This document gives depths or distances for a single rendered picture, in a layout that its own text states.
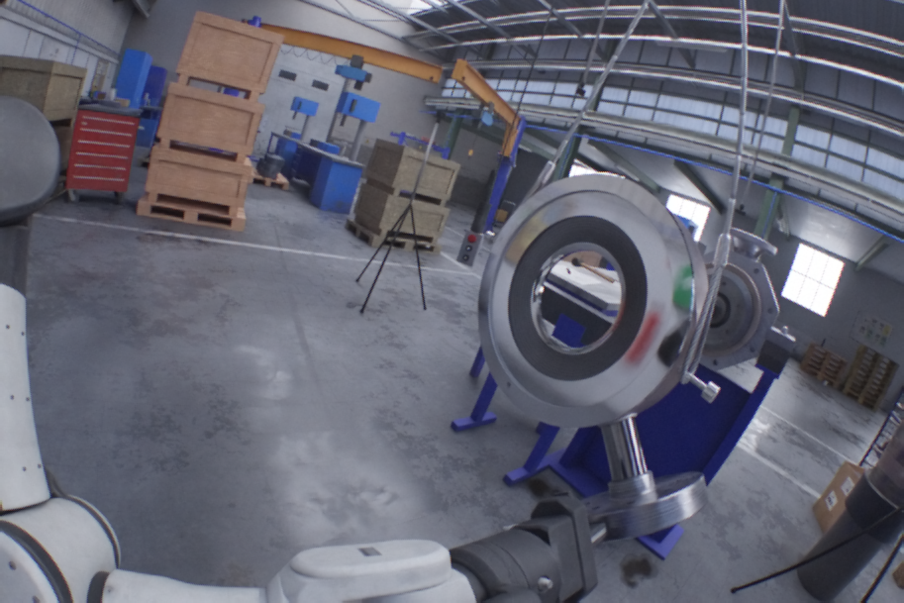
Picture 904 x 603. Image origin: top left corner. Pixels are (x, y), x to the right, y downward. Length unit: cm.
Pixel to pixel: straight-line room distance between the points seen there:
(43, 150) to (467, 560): 44
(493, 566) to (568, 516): 12
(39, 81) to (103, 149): 102
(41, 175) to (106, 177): 421
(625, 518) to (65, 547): 50
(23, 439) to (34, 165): 19
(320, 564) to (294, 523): 121
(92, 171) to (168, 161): 86
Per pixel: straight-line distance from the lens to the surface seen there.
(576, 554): 42
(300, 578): 27
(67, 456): 168
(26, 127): 36
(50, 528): 30
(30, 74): 435
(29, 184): 34
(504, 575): 32
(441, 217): 567
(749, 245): 178
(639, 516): 49
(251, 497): 153
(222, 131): 429
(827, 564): 264
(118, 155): 452
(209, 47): 435
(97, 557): 33
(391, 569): 27
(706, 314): 50
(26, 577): 27
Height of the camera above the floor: 121
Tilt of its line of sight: 13 degrees down
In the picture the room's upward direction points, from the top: 19 degrees clockwise
